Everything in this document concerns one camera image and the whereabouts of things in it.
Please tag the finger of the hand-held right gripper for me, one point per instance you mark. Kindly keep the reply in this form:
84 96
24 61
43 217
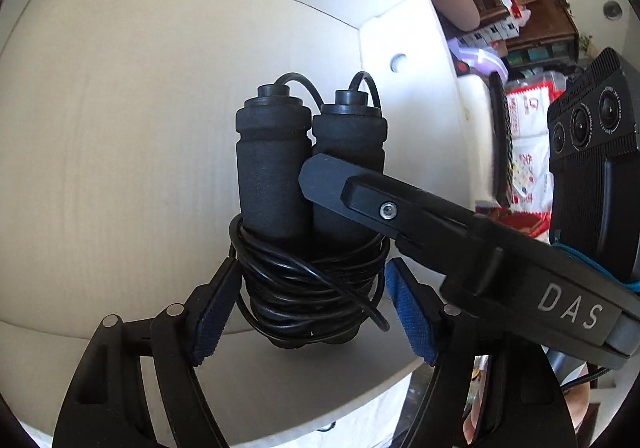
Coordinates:
360 188

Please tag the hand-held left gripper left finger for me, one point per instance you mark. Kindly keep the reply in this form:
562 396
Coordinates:
210 323

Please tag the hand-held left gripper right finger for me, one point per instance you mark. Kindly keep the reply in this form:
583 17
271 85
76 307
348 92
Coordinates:
410 313

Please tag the white cardboard box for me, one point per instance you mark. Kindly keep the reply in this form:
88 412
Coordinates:
125 128

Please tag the red and white packet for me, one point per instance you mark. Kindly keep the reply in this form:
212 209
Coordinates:
530 128

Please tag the black hoop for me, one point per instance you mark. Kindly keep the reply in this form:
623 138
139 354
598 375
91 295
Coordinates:
502 128

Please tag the white plastic container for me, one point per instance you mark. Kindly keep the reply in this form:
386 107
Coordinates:
475 138

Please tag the clear purple plastic container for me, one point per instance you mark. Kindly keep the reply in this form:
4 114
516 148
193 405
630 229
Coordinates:
480 59

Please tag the dark wooden cabinet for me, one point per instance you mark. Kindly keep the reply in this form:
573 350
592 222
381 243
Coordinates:
545 28

